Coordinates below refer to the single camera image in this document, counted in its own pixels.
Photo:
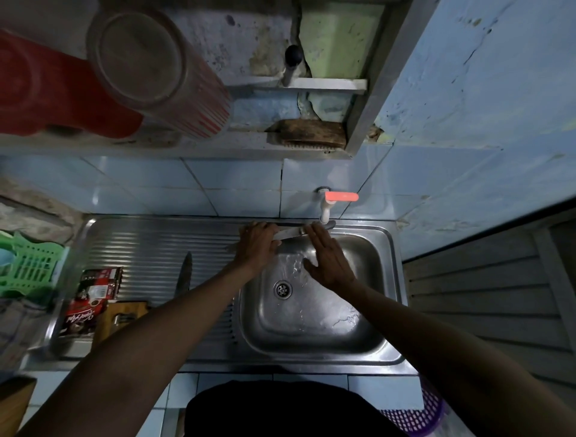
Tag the person's right hand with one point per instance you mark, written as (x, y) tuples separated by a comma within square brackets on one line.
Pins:
[(330, 261)]

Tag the person's left hand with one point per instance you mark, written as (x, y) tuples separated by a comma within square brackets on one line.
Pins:
[(256, 247)]

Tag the knives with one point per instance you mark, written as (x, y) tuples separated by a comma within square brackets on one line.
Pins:
[(123, 318)]

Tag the small wooden cutting board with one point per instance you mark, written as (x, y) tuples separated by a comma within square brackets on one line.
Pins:
[(105, 319)]

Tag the person's left forearm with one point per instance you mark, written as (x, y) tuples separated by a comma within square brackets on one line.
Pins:
[(135, 355)]

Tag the person's right forearm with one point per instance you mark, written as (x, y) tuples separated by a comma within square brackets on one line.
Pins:
[(472, 360)]

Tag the person's black clothing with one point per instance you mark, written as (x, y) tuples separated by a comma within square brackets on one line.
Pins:
[(292, 409)]

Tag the stainless steel sink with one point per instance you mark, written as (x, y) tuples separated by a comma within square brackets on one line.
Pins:
[(144, 247)]

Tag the wooden scrub brush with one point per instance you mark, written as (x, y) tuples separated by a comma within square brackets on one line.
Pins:
[(310, 134)]

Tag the grey slatted wooden door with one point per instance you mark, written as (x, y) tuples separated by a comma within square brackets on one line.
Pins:
[(490, 288)]

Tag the red black sachet pack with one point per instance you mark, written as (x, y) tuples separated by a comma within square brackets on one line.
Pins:
[(90, 299)]

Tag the purple plastic basket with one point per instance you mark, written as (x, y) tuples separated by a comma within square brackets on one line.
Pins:
[(427, 414)]

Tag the red striped drinking glass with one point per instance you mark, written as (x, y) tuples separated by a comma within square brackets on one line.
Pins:
[(171, 81)]

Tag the green plastic basket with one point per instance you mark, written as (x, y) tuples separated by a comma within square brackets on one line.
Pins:
[(31, 265)]

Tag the checked dishcloth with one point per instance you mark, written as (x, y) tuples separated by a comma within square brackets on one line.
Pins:
[(20, 333)]

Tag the red plastic cup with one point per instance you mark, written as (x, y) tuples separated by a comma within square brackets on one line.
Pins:
[(49, 94)]

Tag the wooden knife block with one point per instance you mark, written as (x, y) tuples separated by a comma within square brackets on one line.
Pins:
[(15, 403)]

